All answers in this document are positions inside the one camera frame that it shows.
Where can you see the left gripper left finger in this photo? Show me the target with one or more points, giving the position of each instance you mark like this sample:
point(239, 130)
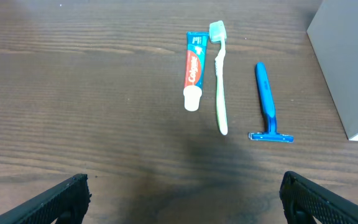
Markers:
point(67, 202)

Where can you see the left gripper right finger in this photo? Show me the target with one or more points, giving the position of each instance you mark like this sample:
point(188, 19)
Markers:
point(307, 202)

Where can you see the blue disposable razor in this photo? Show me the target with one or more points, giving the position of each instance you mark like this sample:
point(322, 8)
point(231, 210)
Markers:
point(268, 109)

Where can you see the white open cardboard box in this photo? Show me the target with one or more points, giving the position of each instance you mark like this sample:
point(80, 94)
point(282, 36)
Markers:
point(333, 33)

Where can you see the green white toothbrush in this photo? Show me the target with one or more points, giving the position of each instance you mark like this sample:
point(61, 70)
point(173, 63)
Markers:
point(217, 35)

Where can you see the Colgate toothpaste tube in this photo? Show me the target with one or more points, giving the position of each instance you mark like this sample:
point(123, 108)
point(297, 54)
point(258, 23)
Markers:
point(194, 72)

